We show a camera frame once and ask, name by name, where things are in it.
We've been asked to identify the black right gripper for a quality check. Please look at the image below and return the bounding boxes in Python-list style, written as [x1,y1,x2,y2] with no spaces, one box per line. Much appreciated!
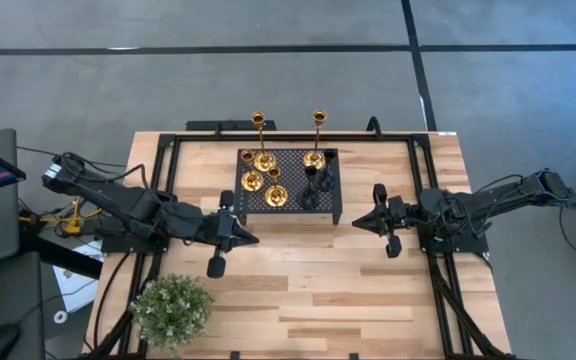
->
[351,183,422,260]

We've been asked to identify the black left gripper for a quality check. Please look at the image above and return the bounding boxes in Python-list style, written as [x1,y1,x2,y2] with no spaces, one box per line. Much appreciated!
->
[200,188,260,280]

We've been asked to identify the medium gold candlestick holder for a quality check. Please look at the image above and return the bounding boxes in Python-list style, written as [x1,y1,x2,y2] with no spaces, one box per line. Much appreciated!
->
[264,164,289,209]

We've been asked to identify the short gold candlestick holder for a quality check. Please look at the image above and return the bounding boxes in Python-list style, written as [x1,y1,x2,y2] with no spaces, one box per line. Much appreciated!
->
[240,148,265,193]

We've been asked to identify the black candlestick holder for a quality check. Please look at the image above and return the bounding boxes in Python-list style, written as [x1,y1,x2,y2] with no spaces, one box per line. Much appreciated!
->
[312,148,338,194]
[296,164,322,211]

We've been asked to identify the tall gold candlestick holder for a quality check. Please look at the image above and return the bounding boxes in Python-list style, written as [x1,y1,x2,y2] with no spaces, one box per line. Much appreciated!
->
[250,110,277,173]
[302,109,328,171]

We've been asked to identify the black perforated metal shelf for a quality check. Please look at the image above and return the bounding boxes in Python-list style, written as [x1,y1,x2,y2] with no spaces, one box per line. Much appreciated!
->
[232,147,344,226]

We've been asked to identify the green potted plant black pot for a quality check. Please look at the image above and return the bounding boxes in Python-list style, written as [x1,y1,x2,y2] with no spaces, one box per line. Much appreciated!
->
[128,273,214,351]

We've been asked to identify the black power bar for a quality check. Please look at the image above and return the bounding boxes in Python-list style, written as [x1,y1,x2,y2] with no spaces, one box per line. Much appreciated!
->
[185,119,278,133]

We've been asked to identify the yellow clamp tool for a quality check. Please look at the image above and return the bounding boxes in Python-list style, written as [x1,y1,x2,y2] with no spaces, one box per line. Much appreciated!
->
[17,196,104,237]

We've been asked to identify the white paper sheet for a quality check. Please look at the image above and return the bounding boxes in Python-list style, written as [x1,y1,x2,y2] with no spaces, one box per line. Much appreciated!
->
[51,239,105,315]

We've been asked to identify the black stand beam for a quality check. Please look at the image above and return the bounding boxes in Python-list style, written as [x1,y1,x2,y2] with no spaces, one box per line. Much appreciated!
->
[17,208,104,280]

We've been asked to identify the grey side desk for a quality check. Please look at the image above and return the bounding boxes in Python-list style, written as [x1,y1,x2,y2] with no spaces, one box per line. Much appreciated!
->
[0,251,47,360]

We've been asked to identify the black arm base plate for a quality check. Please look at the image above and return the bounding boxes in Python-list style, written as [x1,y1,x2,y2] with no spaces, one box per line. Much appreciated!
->
[416,227,490,255]
[98,219,170,255]

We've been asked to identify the black cable loop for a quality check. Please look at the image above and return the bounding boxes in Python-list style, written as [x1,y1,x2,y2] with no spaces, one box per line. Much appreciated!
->
[365,115,384,141]

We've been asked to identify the black aluminium table frame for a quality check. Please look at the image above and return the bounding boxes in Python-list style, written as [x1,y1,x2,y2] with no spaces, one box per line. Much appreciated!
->
[75,130,519,360]

